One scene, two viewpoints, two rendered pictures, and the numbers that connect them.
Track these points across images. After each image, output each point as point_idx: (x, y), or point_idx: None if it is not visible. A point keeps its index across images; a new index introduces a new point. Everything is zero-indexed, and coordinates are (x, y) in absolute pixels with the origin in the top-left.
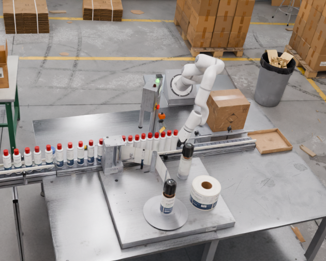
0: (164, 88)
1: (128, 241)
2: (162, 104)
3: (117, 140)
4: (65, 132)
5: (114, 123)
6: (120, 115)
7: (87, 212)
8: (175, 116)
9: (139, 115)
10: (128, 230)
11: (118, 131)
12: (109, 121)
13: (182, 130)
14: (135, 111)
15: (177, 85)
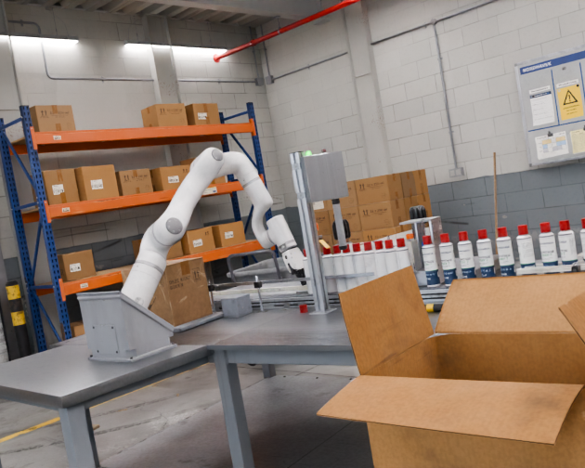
0: (136, 337)
1: (497, 254)
2: (177, 348)
3: (412, 220)
4: (433, 327)
5: (318, 332)
6: (284, 340)
7: (517, 275)
8: (205, 334)
9: (342, 221)
10: None
11: (334, 324)
12: (323, 334)
13: (294, 253)
14: (245, 343)
15: (145, 300)
